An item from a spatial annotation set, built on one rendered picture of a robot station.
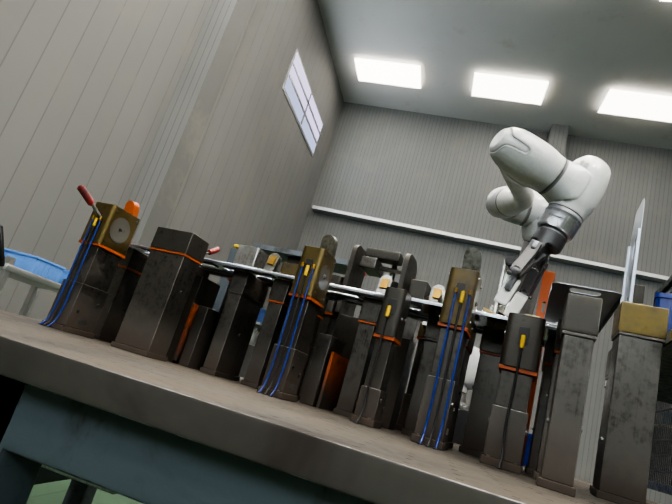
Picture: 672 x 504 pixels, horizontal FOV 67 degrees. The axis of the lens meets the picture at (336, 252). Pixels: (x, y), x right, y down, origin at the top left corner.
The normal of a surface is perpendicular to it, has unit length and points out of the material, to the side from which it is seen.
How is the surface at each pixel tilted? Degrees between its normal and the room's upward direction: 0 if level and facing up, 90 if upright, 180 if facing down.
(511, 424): 90
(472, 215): 90
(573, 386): 90
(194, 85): 90
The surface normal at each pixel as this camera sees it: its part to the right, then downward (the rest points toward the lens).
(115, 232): 0.91, 0.16
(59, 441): -0.17, -0.32
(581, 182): 0.02, -0.11
